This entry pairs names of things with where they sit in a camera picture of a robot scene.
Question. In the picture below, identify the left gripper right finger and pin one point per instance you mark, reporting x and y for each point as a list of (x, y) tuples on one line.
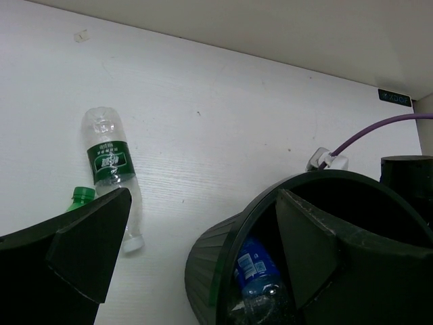
[(344, 274)]

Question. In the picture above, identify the clear bottle blue label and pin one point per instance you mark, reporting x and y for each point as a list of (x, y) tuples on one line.
[(264, 294)]

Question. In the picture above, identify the green plastic bottle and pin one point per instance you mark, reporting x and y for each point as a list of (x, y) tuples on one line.
[(80, 197)]

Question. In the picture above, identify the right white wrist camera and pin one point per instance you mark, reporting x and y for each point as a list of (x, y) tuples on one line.
[(323, 159)]

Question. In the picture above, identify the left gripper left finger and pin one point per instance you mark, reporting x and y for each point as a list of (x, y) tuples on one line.
[(59, 271)]

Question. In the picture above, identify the clear bottle green label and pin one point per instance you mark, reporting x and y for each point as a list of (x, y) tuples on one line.
[(112, 167)]

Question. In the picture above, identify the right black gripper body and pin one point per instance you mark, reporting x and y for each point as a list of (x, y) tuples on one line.
[(411, 178)]

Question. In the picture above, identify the black plastic waste bin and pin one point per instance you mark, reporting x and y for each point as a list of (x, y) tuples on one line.
[(209, 269)]

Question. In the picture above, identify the right table corner label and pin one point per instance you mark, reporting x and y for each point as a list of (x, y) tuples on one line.
[(394, 98)]

